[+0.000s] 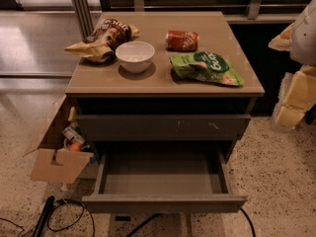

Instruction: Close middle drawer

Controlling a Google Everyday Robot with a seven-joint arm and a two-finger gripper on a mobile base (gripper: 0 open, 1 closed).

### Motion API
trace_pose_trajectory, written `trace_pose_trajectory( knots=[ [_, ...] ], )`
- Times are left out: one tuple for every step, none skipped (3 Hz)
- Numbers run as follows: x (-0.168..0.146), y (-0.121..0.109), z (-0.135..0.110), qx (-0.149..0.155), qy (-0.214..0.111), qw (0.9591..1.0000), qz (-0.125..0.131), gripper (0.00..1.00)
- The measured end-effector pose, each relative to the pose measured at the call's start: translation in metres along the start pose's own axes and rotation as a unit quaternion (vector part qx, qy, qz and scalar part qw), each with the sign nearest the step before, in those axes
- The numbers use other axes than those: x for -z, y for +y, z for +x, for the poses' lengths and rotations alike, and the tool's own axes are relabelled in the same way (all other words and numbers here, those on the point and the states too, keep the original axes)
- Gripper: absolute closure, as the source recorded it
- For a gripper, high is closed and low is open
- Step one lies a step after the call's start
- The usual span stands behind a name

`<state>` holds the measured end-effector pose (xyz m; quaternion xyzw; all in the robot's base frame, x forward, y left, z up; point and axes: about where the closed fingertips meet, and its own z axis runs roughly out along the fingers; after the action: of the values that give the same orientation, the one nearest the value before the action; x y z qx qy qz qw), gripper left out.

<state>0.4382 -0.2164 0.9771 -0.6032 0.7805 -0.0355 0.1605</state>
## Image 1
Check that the open cardboard box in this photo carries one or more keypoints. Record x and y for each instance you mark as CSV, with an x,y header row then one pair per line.
x,y
54,162

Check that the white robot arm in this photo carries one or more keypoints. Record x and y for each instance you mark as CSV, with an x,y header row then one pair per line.
x,y
307,17

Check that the black bar on floor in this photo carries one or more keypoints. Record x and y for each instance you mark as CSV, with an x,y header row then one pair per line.
x,y
48,206

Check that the metal railing frame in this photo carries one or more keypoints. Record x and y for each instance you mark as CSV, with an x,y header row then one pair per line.
x,y
237,12

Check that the green chip bag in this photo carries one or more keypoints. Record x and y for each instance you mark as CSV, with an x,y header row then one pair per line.
x,y
206,67

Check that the orange ball in box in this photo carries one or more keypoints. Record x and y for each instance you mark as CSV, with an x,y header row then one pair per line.
x,y
75,147

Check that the brown chip bag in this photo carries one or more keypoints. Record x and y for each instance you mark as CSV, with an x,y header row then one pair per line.
x,y
100,46

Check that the white bowl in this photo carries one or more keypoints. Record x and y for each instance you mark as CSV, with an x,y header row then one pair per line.
x,y
135,56

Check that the grey drawer cabinet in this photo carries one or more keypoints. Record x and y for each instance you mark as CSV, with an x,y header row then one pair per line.
x,y
108,89

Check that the can in box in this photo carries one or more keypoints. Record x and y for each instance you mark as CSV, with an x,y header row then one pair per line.
x,y
72,135

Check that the orange soda can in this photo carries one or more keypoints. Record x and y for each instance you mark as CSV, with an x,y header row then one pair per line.
x,y
181,41

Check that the beige padded gripper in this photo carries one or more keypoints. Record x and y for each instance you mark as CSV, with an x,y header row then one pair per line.
x,y
304,39

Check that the drawer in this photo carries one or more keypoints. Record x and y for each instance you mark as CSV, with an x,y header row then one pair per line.
x,y
163,177
163,127

